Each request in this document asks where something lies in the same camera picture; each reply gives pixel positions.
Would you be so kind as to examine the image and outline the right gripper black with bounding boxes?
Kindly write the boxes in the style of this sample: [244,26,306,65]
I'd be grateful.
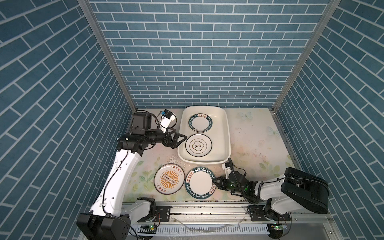
[210,176,245,197]

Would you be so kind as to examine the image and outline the white plate clover motif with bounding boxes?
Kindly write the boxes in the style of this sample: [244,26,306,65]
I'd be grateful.
[186,134,213,157]

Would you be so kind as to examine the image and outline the green rimmed plate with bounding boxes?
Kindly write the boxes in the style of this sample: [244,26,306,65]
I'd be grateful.
[188,113,213,133]
[185,167,217,200]

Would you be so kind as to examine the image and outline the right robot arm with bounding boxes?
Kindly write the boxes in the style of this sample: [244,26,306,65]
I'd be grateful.
[213,164,330,220]

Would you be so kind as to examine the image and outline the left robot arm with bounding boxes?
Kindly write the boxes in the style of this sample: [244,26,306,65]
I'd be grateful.
[77,110,187,240]

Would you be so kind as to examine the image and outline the white plastic bin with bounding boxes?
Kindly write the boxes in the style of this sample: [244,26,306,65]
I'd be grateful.
[178,106,231,166]

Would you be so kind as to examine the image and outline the orange sunburst plate front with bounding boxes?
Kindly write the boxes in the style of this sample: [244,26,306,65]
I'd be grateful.
[154,164,185,195]

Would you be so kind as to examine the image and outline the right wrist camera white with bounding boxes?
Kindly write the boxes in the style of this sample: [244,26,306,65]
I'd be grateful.
[222,163,232,180]

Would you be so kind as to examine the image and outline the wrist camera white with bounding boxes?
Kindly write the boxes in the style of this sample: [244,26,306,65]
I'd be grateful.
[222,163,232,180]
[160,110,177,133]

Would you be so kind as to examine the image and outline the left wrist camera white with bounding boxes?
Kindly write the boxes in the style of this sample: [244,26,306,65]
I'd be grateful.
[160,110,177,133]

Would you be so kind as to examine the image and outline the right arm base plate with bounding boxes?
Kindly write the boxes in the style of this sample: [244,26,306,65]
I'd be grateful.
[247,204,292,222]

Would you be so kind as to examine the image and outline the aluminium mounting rail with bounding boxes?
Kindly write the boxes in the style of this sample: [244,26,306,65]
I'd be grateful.
[85,202,335,226]

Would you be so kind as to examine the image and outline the white ribbed cable duct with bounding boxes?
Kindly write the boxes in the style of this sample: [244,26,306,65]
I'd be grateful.
[134,224,270,237]

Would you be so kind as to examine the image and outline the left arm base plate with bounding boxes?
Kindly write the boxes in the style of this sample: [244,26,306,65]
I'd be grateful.
[130,206,171,224]

